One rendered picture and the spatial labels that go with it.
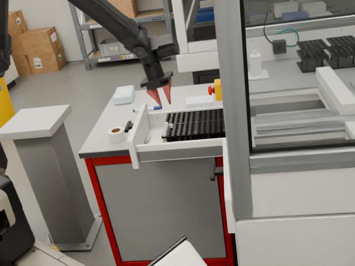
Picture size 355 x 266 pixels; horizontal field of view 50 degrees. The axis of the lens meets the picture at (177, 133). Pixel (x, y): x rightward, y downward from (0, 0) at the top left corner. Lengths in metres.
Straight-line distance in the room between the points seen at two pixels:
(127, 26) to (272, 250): 0.69
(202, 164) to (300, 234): 0.75
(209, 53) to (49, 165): 1.00
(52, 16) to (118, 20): 4.82
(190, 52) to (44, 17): 4.09
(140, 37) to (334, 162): 0.65
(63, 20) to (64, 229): 4.02
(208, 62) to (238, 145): 1.37
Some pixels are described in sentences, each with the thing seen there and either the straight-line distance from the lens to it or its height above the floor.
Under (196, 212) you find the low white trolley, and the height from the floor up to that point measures 0.41.
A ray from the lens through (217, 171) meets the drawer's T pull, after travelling 1.01.
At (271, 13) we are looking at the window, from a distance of 0.64.
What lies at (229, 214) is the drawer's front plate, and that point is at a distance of 0.92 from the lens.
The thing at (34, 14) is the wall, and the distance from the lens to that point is 5.99.
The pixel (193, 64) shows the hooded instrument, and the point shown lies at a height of 0.85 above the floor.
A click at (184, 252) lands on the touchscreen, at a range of 0.40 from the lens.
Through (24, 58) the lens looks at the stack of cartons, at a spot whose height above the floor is 0.24.
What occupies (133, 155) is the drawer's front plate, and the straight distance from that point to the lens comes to 1.22.
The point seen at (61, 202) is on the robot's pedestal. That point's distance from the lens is 2.14.
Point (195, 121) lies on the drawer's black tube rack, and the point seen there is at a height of 0.90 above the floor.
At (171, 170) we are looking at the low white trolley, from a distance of 1.55.
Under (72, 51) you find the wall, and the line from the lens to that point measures 5.92.
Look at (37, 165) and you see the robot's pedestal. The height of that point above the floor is 0.55.
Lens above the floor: 1.48
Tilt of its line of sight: 28 degrees down
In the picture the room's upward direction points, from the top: 9 degrees counter-clockwise
